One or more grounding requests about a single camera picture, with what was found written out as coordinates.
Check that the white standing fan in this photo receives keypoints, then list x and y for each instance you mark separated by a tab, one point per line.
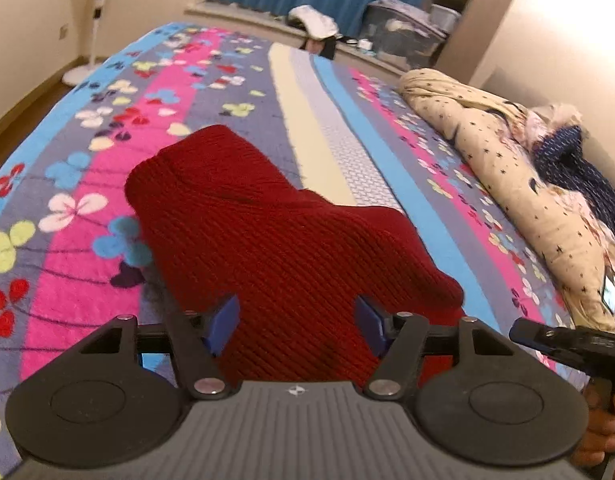
98	20

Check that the person's right hand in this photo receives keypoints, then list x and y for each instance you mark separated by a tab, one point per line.
600	435

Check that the clear plastic storage box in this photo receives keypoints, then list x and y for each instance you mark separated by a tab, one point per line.
402	30

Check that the floral striped blanket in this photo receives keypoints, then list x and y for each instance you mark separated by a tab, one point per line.
87	160

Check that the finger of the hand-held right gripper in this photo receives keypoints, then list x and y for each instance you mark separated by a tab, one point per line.
527	334

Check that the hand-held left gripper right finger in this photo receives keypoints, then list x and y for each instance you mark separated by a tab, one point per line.
370	322

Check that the cream star-print duvet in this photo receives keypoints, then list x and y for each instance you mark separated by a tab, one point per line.
492	135

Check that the dark bag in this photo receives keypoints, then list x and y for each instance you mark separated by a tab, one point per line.
325	47

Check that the navy dotted cloth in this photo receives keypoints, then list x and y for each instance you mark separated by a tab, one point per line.
577	165

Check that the small white lidded container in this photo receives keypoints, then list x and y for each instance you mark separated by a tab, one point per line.
445	17

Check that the red knitted sweater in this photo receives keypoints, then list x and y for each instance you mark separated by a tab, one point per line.
287	250

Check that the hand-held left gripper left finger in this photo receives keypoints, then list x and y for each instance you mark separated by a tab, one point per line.
225	322

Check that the pile of white clothes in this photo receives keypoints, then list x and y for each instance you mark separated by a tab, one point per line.
315	20

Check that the pink floral cloth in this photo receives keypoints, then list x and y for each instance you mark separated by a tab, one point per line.
552	120

